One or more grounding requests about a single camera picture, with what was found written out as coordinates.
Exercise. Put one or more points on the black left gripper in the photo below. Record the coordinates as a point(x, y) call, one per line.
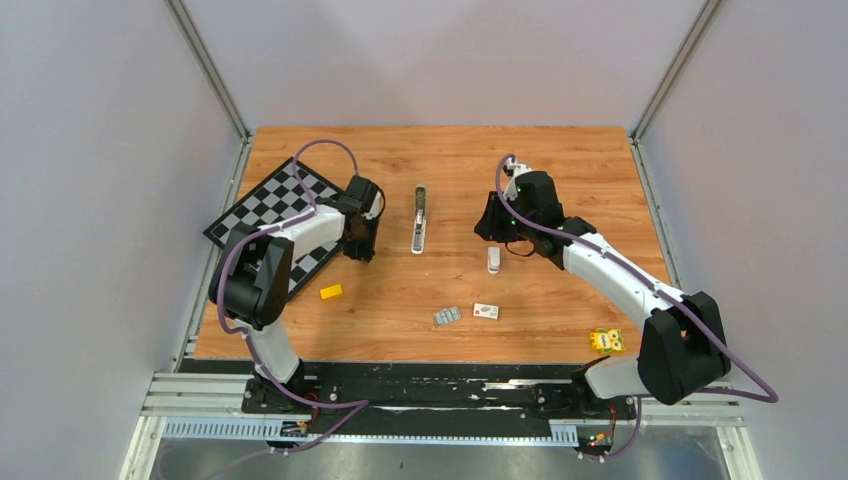
point(365, 251)

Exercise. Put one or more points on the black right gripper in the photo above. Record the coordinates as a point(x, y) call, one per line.
point(490, 226)

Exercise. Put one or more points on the grey white stapler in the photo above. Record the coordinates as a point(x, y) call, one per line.
point(419, 228)

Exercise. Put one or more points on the white staple box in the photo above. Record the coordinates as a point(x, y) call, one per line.
point(485, 311)

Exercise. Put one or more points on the white staple tray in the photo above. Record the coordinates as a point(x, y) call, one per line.
point(446, 316)

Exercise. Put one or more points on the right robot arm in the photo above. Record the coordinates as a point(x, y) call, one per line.
point(680, 333)

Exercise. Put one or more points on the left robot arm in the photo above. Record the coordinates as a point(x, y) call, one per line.
point(250, 285)

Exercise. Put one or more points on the black white checkerboard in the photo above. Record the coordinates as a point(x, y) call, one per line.
point(277, 198)

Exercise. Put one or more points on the yellow block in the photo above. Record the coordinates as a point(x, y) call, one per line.
point(331, 292)

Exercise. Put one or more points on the yellow green toy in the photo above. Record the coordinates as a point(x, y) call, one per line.
point(606, 341)

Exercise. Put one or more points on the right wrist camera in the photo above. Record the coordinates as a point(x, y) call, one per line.
point(514, 170)

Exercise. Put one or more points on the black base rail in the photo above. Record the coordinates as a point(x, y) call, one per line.
point(441, 402)

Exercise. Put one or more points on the left aluminium frame post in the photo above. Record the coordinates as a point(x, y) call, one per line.
point(193, 38)

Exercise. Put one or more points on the aluminium frame post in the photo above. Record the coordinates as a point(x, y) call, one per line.
point(687, 47)
point(193, 38)

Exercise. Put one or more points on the right aluminium frame post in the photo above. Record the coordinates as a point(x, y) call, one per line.
point(687, 47)

